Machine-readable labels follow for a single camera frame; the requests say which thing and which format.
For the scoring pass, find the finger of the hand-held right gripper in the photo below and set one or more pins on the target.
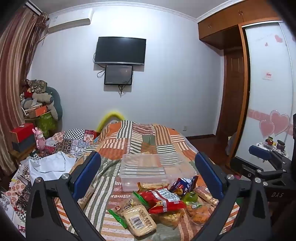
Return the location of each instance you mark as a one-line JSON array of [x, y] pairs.
[[241, 165], [259, 151]]

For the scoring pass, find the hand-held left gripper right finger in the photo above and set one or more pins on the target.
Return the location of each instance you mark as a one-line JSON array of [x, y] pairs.
[[208, 176]]

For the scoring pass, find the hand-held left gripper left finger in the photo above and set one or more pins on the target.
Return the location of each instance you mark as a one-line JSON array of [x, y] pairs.
[[90, 171]]

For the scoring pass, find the biscuit stick packet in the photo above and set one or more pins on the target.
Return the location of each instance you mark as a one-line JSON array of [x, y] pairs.
[[205, 194]]

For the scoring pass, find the blue chip bag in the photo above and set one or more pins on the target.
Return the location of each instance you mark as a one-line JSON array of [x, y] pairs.
[[183, 184]]

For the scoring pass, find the green jelly cup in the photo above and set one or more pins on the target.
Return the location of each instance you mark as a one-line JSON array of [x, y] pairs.
[[190, 198]]

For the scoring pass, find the orange snack packet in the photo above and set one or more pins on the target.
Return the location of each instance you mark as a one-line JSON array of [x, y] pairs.
[[200, 214]]

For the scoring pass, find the red snack packet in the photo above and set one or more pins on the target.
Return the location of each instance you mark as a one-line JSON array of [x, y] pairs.
[[165, 199]]

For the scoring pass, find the green snack packet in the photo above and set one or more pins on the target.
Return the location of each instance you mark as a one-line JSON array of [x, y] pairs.
[[116, 216]]

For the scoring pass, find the brown pastry packet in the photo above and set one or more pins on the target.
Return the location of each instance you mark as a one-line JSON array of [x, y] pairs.
[[171, 217]]

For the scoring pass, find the clear plastic container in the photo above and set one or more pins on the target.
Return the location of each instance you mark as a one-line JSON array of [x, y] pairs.
[[148, 166]]

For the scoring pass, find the long biscuit packet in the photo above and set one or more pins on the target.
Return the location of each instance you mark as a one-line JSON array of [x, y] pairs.
[[151, 186]]

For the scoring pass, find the pale cracker packet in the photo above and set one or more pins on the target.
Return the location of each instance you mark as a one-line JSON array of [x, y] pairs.
[[138, 220]]

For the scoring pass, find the dark glass jar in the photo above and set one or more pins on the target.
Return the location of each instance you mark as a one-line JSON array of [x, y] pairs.
[[281, 144]]

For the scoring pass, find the tan snack packet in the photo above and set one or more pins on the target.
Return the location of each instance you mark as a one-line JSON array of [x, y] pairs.
[[86, 197]]

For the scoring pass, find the checkered patchwork quilt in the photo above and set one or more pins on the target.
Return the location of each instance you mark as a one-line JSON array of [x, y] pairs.
[[69, 141]]

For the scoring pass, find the white plastic bag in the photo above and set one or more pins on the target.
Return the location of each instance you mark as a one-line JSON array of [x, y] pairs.
[[48, 166]]

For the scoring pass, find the yellow hoop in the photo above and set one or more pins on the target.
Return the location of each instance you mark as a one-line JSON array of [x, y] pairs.
[[108, 117]]

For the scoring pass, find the pink toy figure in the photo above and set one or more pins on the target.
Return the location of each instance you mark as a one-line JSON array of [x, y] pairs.
[[39, 140]]

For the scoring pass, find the white sliding wardrobe door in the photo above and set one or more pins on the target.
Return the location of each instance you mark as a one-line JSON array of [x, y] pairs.
[[268, 92]]

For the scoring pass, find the wooden door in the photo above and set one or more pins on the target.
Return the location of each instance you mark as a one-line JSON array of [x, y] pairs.
[[232, 97]]

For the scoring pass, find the green cardboard box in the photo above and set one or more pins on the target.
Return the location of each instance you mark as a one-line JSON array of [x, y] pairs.
[[46, 124]]

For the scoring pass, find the dark grey box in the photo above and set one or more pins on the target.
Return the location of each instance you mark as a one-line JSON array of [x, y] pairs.
[[23, 146]]

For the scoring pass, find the grey green cushion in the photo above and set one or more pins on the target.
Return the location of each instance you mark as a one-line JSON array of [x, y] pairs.
[[57, 104]]

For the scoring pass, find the pink door sticker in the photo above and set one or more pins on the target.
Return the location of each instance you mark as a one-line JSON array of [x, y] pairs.
[[268, 75]]

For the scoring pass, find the red box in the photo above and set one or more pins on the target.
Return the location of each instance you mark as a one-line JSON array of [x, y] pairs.
[[22, 132]]

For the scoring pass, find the orange cardboard box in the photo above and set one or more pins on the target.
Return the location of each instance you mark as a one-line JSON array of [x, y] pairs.
[[38, 111]]

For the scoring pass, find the grey plush toy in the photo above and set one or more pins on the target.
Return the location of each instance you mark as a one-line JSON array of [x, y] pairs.
[[41, 98]]

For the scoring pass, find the patterned cloth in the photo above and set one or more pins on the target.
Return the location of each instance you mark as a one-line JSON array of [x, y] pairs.
[[37, 85]]

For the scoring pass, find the striped brown curtain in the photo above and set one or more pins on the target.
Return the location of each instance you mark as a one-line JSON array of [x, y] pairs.
[[13, 69]]

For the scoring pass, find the wooden overhead cabinet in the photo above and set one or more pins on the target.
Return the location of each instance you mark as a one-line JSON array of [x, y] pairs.
[[222, 23]]

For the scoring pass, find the white air conditioner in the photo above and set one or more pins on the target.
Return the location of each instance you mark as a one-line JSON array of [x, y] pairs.
[[69, 22]]

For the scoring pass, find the small wall monitor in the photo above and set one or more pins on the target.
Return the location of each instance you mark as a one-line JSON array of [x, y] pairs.
[[118, 74]]

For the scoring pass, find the wall television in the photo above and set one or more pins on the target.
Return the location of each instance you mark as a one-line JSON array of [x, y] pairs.
[[120, 49]]

